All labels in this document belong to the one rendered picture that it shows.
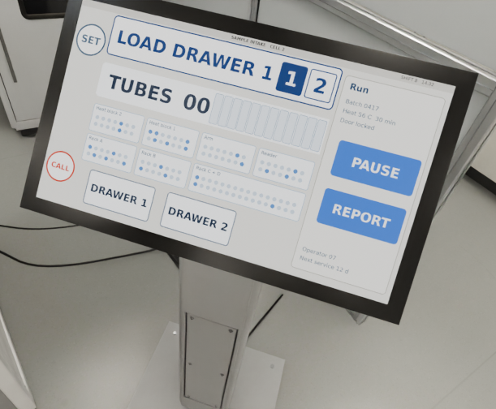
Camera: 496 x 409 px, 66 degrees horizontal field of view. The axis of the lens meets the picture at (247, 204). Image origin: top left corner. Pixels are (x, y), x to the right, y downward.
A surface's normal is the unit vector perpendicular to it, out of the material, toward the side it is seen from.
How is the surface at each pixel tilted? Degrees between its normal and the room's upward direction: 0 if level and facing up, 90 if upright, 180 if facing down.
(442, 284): 0
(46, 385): 0
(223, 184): 50
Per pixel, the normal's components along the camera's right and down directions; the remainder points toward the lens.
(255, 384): 0.21, -0.68
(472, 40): -0.84, 0.30
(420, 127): -0.13, 0.04
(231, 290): -0.27, 0.65
